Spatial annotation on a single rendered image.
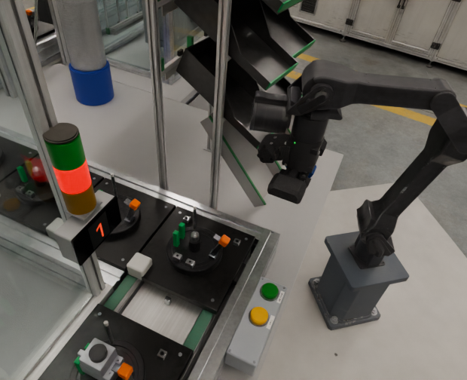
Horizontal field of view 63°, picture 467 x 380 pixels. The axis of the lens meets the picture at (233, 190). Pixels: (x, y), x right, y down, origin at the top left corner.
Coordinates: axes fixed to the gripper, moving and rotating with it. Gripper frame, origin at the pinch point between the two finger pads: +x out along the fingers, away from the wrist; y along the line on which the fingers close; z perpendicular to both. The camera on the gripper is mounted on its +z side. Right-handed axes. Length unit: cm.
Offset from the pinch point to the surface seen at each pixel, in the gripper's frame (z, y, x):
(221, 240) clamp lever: 11.9, 5.9, 18.3
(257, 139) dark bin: 13.5, -15.4, 3.9
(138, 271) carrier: 27.7, 16.9, 26.7
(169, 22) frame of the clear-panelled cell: 78, -80, 11
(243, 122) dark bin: 18.9, -19.5, 3.4
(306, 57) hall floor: 69, -337, 125
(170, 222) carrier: 29.7, -0.6, 28.5
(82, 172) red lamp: 29.1, 24.3, -9.4
